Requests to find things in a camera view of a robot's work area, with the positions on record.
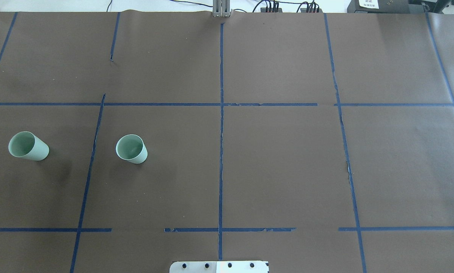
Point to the pale green cup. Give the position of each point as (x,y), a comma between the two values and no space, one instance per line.
(26,145)
(131,148)

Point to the white metal bracket plate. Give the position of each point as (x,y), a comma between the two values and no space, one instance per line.
(233,266)

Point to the black power strip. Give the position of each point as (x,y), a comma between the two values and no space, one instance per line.
(271,7)
(309,7)

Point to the left black power strip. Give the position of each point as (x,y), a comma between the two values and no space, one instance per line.
(271,7)

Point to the right black power strip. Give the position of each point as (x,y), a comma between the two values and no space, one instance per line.
(309,7)

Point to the black device with label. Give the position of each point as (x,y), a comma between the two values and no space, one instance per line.
(384,7)

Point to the brown paper table cover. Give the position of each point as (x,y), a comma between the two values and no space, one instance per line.
(316,142)

